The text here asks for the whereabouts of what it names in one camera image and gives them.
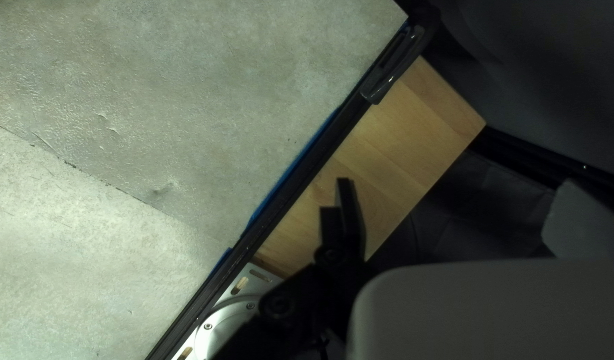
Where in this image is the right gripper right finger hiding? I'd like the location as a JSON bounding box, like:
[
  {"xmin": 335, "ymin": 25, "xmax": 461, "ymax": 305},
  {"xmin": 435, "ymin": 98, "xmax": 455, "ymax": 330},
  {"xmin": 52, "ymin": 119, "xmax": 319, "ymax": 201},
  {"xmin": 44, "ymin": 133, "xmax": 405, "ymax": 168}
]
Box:
[{"xmin": 541, "ymin": 180, "xmax": 614, "ymax": 259}]

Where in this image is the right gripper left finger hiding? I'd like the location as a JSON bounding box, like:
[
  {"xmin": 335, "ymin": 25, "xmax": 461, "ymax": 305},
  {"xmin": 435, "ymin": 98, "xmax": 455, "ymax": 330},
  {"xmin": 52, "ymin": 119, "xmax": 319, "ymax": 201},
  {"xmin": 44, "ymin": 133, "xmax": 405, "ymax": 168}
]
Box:
[{"xmin": 212, "ymin": 177, "xmax": 368, "ymax": 360}]

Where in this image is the blue tape strip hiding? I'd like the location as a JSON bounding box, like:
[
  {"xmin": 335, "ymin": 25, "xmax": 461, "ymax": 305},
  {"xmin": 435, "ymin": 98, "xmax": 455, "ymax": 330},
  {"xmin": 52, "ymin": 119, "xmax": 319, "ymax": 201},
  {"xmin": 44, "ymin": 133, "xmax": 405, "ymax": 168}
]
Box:
[{"xmin": 207, "ymin": 107, "xmax": 342, "ymax": 281}]

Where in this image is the black frame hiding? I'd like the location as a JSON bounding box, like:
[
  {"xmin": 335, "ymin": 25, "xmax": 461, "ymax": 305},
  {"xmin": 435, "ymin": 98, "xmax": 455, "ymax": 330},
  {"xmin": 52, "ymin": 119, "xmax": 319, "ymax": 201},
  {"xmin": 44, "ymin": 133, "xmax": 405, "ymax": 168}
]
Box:
[{"xmin": 144, "ymin": 0, "xmax": 614, "ymax": 360}]

